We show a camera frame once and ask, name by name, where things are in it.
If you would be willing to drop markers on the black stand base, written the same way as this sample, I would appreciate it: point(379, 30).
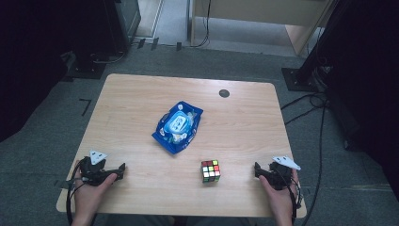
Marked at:
point(298, 80)
point(84, 67)

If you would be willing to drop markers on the blue snack bag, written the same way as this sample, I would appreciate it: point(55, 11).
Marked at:
point(177, 127)

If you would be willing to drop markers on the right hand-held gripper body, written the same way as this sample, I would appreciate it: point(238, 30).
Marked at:
point(279, 175)

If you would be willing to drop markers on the black round table grommet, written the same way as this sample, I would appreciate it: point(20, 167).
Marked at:
point(224, 93)

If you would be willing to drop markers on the person's left hand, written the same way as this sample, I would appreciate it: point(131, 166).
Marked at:
point(89, 197)

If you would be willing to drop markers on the person's right hand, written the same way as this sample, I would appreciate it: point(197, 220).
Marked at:
point(282, 201)

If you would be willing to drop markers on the black floor tape strip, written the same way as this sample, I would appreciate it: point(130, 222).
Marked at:
point(179, 46)
point(155, 44)

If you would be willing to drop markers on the person's lap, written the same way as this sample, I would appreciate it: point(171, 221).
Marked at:
point(175, 221)

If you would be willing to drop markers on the beige wooden desk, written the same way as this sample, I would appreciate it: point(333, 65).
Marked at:
point(251, 12)

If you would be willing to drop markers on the black curtain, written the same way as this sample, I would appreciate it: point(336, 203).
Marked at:
point(31, 62)
point(370, 94)

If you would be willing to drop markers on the dark cabinet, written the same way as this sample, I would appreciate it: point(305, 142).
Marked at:
point(125, 19)

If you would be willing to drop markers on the multicoloured puzzle cube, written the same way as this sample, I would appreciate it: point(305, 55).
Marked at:
point(210, 171)

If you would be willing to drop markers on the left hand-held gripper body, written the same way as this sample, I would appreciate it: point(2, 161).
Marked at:
point(94, 171)

